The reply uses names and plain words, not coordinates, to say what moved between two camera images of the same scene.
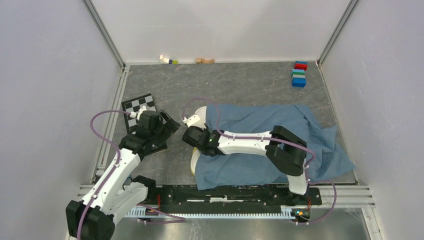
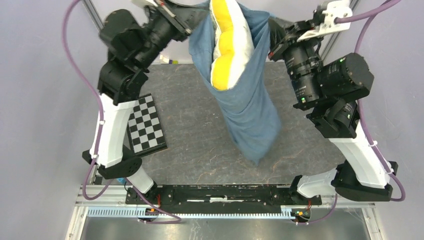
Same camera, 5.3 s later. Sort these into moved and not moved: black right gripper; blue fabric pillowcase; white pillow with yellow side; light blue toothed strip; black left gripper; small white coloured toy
Moved: white pillow with yellow side; black left gripper; blue fabric pillowcase; black right gripper
Not moved: small white coloured toy; light blue toothed strip
